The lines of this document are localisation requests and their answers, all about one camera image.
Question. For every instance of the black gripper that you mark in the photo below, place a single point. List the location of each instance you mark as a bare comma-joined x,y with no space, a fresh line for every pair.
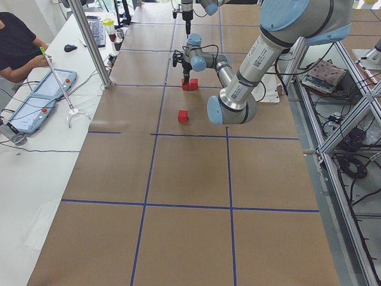
186,65
187,15

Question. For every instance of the red block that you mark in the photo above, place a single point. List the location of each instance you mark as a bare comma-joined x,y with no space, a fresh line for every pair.
193,84
182,116
185,85

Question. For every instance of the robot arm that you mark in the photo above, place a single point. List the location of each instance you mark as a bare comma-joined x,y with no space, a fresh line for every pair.
210,6
281,24

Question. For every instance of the yellow lid cup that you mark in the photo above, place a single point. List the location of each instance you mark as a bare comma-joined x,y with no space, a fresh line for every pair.
109,27

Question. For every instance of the black keyboard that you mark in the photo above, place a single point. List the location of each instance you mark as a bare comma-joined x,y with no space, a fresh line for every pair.
98,32

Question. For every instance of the long grabber stick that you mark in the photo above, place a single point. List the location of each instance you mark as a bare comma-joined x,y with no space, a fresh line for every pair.
73,110

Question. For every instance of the black computer mouse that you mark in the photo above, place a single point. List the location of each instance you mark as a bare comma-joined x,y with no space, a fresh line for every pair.
69,47

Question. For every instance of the stack of magazines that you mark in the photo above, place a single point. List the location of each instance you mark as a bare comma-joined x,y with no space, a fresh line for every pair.
324,77

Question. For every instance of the upper teach pendant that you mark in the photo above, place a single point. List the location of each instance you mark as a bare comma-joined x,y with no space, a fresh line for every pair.
48,86

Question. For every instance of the teach pendant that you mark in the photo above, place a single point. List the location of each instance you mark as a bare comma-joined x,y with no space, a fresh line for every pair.
30,116
48,86

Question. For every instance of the lower teach pendant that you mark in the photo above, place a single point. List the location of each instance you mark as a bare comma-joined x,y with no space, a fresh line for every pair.
30,116

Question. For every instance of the person in black shirt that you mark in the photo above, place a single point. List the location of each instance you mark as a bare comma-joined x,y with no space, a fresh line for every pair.
20,49

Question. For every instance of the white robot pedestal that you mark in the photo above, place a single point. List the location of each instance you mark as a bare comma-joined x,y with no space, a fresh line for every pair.
266,91

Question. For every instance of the aluminium frame post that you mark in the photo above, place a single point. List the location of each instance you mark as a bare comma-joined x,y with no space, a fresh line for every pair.
79,14

